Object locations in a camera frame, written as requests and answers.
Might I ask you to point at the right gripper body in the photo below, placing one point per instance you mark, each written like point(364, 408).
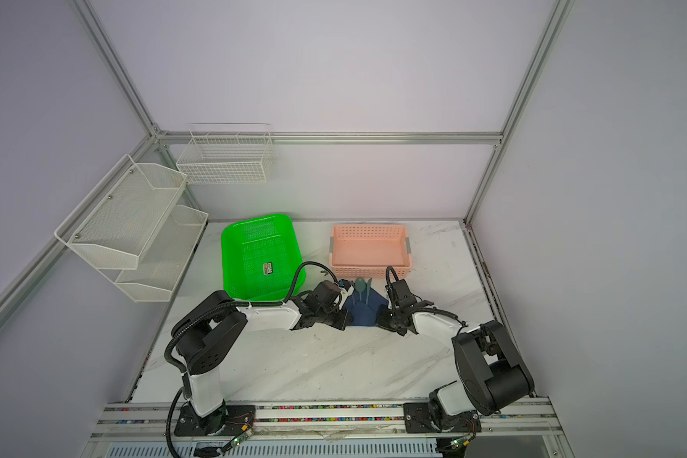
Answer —
point(387, 317)

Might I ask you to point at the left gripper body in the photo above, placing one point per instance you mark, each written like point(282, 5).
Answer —
point(333, 317)

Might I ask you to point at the dark blue paper napkin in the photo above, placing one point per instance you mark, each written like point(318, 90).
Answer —
point(364, 307)

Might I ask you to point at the green plastic knife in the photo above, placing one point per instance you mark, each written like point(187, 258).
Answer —
point(367, 290)

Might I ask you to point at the green plastic basket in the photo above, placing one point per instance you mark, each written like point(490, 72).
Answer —
point(247, 245)

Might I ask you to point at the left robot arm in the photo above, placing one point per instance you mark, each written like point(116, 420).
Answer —
point(203, 338)

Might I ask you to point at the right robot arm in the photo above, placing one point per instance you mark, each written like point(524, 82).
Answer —
point(491, 373)

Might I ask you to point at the pink plastic basket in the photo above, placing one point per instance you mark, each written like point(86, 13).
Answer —
point(366, 250)

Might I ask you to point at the white mesh lower shelf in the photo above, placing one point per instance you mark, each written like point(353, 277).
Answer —
point(160, 271)

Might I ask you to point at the white mesh shelf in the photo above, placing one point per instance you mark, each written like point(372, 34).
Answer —
point(115, 226)
point(160, 271)

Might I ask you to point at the white mesh upper shelf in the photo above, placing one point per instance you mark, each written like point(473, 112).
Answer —
point(115, 226)

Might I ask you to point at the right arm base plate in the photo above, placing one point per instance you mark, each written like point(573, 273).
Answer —
point(430, 417)

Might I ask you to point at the aluminium mounting rail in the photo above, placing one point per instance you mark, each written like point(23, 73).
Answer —
point(332, 421)

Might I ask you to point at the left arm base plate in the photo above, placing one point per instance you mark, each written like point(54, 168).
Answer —
point(226, 421)

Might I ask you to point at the white wire wall basket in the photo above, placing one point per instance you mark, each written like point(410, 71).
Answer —
point(228, 153)

